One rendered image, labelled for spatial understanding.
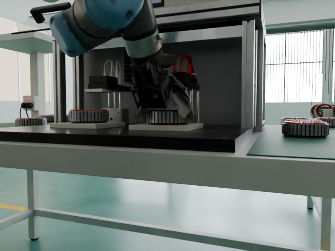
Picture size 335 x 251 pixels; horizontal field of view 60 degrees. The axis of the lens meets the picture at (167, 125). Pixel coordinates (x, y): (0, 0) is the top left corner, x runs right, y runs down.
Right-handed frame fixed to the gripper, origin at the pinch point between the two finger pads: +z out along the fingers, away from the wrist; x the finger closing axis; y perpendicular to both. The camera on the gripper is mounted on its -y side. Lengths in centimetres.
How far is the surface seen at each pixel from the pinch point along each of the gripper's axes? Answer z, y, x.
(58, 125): -3.2, 7.6, -28.6
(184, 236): 90, -14, -16
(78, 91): 4.3, -19.7, -42.2
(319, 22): 124, -333, 75
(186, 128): -3.2, 7.6, 7.3
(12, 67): 163, -345, -472
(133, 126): -3.4, 7.5, -6.0
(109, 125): 0.8, 2.5, -16.7
